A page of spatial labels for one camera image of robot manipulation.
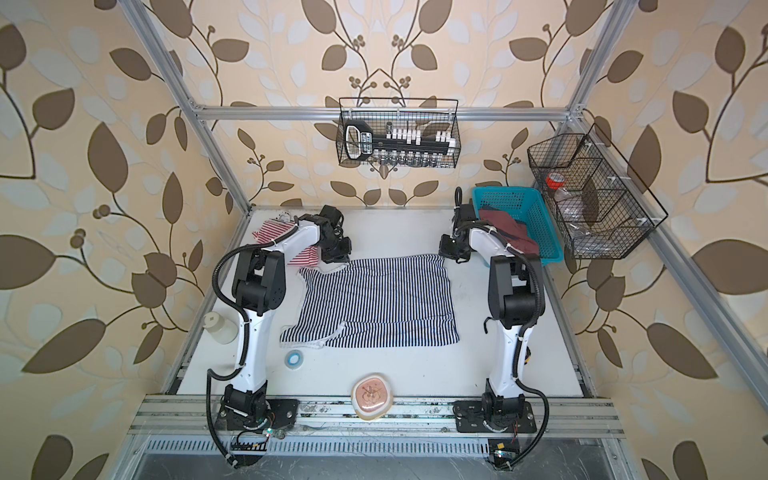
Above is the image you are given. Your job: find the teal plastic laundry basket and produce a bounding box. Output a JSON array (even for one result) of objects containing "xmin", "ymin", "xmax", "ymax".
[{"xmin": 472, "ymin": 186, "xmax": 564, "ymax": 265}]

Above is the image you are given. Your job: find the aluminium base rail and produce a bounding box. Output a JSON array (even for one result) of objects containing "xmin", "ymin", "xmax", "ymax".
[{"xmin": 119, "ymin": 395, "xmax": 627, "ymax": 463}]

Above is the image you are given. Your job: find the red capped plastic bottle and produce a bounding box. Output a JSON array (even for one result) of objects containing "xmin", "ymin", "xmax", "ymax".
[{"xmin": 545, "ymin": 172, "xmax": 581, "ymax": 209}]

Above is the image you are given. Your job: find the pink red garment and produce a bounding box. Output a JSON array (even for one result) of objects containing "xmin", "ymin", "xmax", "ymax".
[{"xmin": 479, "ymin": 208, "xmax": 540, "ymax": 256}]

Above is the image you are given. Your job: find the translucent plastic jar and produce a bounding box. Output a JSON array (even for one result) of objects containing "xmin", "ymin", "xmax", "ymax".
[{"xmin": 203, "ymin": 311, "xmax": 239, "ymax": 345}]

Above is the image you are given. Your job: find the blue tape roll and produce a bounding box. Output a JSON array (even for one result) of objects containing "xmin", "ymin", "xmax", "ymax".
[{"xmin": 284, "ymin": 350, "xmax": 303, "ymax": 370}]

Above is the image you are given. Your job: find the aluminium frame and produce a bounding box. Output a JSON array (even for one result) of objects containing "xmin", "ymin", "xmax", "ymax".
[{"xmin": 119, "ymin": 1, "xmax": 767, "ymax": 405}]

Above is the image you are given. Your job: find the red white striped tank top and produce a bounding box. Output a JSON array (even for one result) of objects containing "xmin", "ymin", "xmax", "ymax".
[{"xmin": 252, "ymin": 219, "xmax": 320, "ymax": 268}]

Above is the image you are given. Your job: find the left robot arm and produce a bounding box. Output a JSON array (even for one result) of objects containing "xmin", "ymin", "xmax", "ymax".
[{"xmin": 205, "ymin": 205, "xmax": 351, "ymax": 469}]

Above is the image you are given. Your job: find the black socket tool set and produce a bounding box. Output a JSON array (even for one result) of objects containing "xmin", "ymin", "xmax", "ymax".
[{"xmin": 335, "ymin": 120, "xmax": 461, "ymax": 168}]

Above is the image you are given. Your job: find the back wire basket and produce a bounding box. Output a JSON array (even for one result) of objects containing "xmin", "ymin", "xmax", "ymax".
[{"xmin": 335, "ymin": 95, "xmax": 462, "ymax": 169}]

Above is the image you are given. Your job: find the blue white striped tank top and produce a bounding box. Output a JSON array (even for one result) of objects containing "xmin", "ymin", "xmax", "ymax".
[{"xmin": 280, "ymin": 254, "xmax": 460, "ymax": 349}]

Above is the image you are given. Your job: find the wire basket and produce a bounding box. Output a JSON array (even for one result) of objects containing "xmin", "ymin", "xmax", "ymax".
[
  {"xmin": 527, "ymin": 124, "xmax": 668, "ymax": 260},
  {"xmin": 335, "ymin": 95, "xmax": 462, "ymax": 169}
]

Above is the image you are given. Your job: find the right wire basket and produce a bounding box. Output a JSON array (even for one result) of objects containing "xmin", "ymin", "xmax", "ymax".
[{"xmin": 527, "ymin": 124, "xmax": 668, "ymax": 260}]

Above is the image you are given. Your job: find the pink round dish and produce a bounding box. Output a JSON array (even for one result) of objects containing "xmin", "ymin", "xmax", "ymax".
[{"xmin": 351, "ymin": 374, "xmax": 394, "ymax": 421}]

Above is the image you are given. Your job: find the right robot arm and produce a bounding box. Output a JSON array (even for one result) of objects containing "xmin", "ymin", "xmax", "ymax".
[{"xmin": 439, "ymin": 188, "xmax": 550, "ymax": 471}]

